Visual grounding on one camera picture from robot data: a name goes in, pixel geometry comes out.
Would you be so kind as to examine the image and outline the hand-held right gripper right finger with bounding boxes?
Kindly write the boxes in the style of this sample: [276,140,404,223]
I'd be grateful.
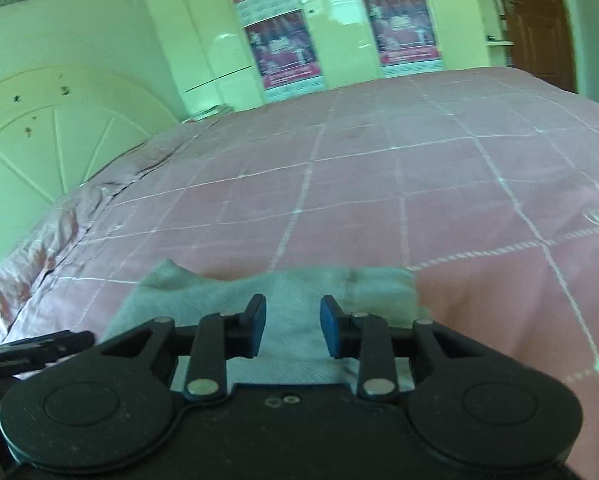
[319,295,486,402]

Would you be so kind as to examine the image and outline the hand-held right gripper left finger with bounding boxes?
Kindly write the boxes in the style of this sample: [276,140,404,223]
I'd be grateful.
[97,294,268,403]

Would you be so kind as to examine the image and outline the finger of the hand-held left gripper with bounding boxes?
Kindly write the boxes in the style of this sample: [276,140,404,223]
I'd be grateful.
[0,330,95,378]

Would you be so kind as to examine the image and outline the grey-green pants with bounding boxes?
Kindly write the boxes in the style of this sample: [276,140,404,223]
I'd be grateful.
[100,258,433,393]

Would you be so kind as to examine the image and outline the pink checked pillow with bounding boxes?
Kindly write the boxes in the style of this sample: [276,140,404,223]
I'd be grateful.
[80,119,220,196]
[0,180,118,333]

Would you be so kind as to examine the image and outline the pink checked bedsheet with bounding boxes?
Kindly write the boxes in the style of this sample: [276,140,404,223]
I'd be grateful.
[0,66,599,480]

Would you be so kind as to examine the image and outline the white bed headboard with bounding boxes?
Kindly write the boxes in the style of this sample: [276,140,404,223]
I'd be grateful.
[0,65,180,281]

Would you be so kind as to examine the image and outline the white glossy wardrobe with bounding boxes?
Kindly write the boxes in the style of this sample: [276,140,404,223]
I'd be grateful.
[134,0,511,122]

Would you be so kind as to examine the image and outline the white corner shelf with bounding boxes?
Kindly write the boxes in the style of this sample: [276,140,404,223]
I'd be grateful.
[468,0,516,68]

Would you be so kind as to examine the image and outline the brown wooden door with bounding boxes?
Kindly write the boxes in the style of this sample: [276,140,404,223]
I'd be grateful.
[489,0,579,95]

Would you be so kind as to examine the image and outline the wall calendar poster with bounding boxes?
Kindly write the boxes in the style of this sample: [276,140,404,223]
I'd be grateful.
[220,0,326,104]
[350,0,446,79]

